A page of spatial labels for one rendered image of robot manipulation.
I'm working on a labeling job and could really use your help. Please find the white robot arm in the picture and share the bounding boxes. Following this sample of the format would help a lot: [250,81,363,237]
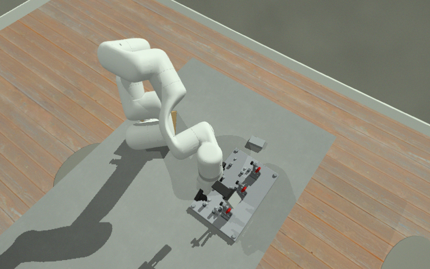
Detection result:
[97,38,242,209]

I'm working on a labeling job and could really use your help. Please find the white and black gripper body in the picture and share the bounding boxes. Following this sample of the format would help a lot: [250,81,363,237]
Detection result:
[196,167,223,196]

